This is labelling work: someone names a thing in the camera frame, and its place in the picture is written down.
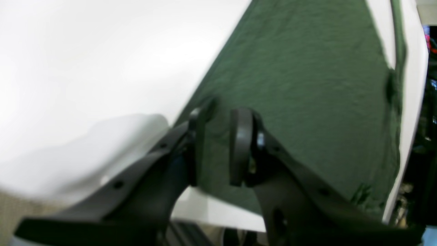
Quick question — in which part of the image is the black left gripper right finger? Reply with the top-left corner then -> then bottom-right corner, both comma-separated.
229,108 -> 424,246

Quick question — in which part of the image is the dark green long-sleeve shirt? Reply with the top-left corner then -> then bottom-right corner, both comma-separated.
178,0 -> 406,219

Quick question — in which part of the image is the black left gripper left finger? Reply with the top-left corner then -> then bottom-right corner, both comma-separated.
14,99 -> 217,246

